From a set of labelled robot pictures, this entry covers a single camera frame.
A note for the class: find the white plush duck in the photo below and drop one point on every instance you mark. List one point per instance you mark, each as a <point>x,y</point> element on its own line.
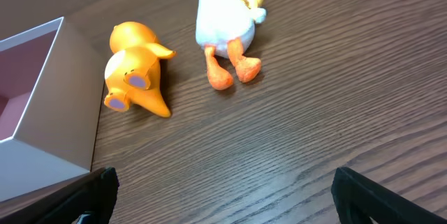
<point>226,28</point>

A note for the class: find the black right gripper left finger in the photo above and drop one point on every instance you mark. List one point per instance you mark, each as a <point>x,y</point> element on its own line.
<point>90,199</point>

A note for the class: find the orange dinosaur toy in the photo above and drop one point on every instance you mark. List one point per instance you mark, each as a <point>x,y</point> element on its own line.
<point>133,72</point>

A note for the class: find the white cardboard box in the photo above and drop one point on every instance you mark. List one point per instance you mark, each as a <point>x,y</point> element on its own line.
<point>51,92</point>

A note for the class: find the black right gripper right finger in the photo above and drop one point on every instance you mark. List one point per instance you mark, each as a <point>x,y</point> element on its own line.
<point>359,200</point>

